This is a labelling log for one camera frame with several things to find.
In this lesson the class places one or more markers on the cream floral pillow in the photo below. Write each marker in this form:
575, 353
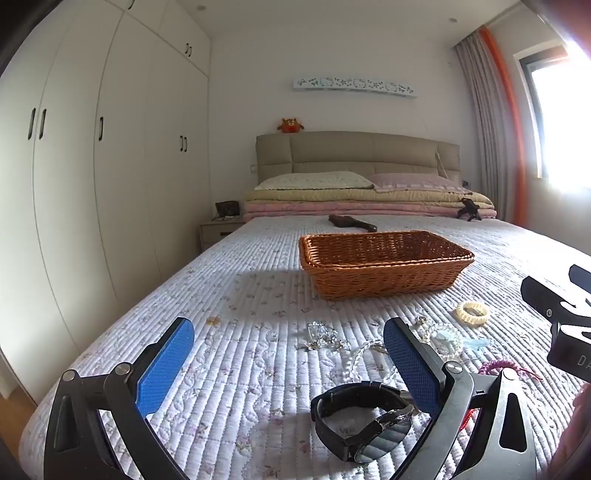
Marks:
314, 181

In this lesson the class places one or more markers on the brown wicker basket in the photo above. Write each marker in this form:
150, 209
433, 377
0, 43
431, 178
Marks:
369, 277

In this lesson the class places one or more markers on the beige padded headboard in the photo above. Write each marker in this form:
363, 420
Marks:
351, 152

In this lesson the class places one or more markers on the pink pillow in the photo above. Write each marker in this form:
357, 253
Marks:
415, 182

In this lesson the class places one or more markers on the grey curtain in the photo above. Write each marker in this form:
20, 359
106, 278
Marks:
485, 129

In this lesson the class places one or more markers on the white decorative wall shelf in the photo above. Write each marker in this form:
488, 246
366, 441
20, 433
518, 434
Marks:
355, 87

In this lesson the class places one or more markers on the orange plush toy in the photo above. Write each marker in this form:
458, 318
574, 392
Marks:
289, 126

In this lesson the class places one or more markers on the dark brown hairbrush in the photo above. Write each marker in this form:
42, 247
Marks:
346, 220

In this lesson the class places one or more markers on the orange curtain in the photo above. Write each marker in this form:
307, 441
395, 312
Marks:
512, 138

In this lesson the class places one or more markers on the small tan brooch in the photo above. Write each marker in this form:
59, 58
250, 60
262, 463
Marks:
213, 321

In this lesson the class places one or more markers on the beige nightstand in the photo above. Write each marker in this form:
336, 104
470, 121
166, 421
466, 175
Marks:
217, 233

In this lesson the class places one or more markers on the white wardrobe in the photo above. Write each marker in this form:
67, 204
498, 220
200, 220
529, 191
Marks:
115, 184

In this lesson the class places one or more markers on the black wristwatch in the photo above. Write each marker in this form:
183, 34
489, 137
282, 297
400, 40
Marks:
385, 441

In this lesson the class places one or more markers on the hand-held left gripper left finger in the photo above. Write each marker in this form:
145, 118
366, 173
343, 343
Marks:
166, 364

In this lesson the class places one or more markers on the folded yellow blanket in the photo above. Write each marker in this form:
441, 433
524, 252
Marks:
323, 196

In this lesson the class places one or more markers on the folded pink blanket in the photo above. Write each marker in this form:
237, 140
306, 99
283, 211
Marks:
323, 211

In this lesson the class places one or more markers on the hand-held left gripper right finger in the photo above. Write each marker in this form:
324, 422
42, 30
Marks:
411, 364

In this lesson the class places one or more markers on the cream bangle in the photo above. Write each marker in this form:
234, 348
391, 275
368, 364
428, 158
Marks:
461, 318

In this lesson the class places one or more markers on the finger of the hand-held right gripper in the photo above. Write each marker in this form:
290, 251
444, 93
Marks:
542, 295
581, 276

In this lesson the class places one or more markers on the dark framed window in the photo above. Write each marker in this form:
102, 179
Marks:
563, 120

